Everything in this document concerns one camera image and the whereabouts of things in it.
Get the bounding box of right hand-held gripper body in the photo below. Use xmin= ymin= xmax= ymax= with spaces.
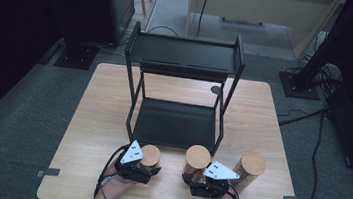
xmin=188 ymin=158 xmax=243 ymax=199

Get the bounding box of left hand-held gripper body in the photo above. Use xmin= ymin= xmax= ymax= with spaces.
xmin=112 ymin=137 xmax=158 ymax=185

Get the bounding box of short glass jar wooden lid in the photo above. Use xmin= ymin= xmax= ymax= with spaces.
xmin=137 ymin=143 xmax=163 ymax=172

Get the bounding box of tall reddish jar wooden lid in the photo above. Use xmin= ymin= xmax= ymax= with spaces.
xmin=181 ymin=143 xmax=213 ymax=186

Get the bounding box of tall yellowish jar wooden lid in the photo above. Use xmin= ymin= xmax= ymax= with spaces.
xmin=228 ymin=149 xmax=269 ymax=196

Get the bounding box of black metal two-tier shelf rack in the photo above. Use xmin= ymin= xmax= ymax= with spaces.
xmin=113 ymin=20 xmax=250 ymax=160

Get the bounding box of person's left hand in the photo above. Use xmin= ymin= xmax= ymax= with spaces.
xmin=98 ymin=165 xmax=140 ymax=199

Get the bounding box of black stand with square base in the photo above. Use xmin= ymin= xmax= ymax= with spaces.
xmin=52 ymin=25 xmax=103 ymax=72

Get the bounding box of black slanted stand with base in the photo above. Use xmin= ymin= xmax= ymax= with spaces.
xmin=277 ymin=0 xmax=353 ymax=105

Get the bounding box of black monitor panel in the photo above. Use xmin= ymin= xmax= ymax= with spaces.
xmin=95 ymin=0 xmax=137 ymax=49

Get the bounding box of beige wooden desk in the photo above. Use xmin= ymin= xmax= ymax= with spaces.
xmin=184 ymin=0 xmax=348 ymax=64

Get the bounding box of left hand-held gripper cable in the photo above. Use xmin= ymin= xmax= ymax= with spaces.
xmin=94 ymin=140 xmax=131 ymax=199

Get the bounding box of thin black floor cable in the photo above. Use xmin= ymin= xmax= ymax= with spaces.
xmin=299 ymin=109 xmax=328 ymax=199

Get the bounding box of thick black floor cable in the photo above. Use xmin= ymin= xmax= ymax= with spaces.
xmin=277 ymin=102 xmax=329 ymax=132

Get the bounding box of black looped floor cable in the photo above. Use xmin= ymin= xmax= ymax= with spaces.
xmin=145 ymin=23 xmax=182 ymax=38

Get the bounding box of black hanging cable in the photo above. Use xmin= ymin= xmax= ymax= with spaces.
xmin=192 ymin=0 xmax=210 ymax=41

